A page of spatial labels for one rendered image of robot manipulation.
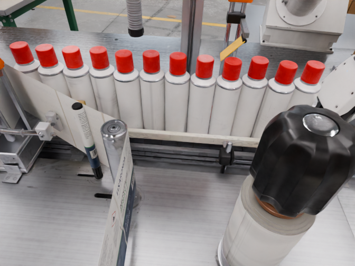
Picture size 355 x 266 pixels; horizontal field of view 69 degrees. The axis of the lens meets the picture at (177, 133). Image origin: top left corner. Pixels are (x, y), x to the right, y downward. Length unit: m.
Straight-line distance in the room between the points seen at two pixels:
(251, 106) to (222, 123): 0.07
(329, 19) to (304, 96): 0.72
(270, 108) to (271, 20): 0.68
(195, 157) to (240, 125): 0.13
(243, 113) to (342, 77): 0.19
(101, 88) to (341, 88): 0.47
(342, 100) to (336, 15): 0.73
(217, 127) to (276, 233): 0.32
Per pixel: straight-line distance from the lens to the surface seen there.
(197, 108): 0.54
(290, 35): 1.22
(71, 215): 0.53
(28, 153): 0.61
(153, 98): 0.54
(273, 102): 0.54
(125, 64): 0.51
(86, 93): 0.58
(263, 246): 0.34
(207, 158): 0.61
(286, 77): 0.52
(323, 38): 1.25
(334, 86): 0.60
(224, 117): 0.55
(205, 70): 0.50
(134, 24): 0.59
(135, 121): 0.58
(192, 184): 0.53
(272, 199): 0.27
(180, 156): 0.61
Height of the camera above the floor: 1.32
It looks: 44 degrees down
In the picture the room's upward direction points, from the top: 2 degrees clockwise
